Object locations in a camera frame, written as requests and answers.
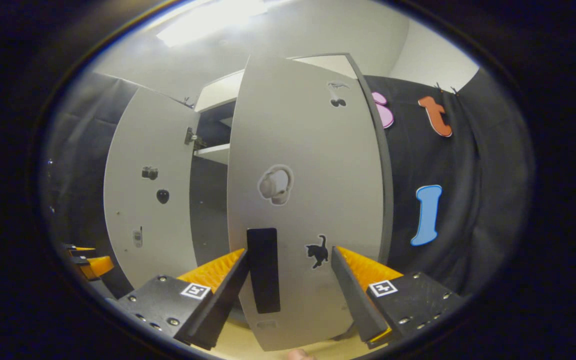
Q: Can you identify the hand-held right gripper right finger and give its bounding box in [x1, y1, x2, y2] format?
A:
[331, 246, 465, 350]

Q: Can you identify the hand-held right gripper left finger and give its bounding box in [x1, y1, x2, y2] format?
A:
[105, 248, 250, 352]

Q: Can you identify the white cabinet door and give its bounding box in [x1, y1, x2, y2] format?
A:
[227, 52, 394, 352]
[103, 87, 201, 291]

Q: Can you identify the white grey cabinet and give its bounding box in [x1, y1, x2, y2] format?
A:
[184, 52, 361, 321]

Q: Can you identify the white cabinet shelf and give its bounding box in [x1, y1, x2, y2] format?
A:
[194, 143, 231, 166]

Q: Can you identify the metal door hinge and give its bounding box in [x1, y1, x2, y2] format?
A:
[184, 127, 207, 151]

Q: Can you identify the white cabinet drawer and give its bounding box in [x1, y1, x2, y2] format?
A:
[194, 70, 246, 113]

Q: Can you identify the black door handle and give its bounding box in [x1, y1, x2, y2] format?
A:
[246, 228, 281, 314]

